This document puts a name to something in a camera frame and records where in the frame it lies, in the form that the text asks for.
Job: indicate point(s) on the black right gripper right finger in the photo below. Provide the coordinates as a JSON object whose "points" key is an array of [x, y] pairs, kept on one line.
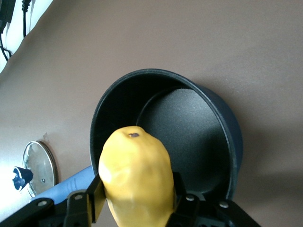
{"points": [[182, 201]]}

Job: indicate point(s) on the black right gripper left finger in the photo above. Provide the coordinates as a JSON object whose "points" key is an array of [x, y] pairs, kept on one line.
{"points": [[94, 201]]}

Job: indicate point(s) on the yellow potato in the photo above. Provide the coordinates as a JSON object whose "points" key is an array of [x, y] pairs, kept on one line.
{"points": [[137, 172]]}

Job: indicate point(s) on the glass lid with blue knob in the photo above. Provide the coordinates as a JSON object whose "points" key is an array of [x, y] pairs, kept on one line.
{"points": [[40, 160]]}

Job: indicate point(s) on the black power adapter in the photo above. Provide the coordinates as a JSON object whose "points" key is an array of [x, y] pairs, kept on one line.
{"points": [[6, 10]]}

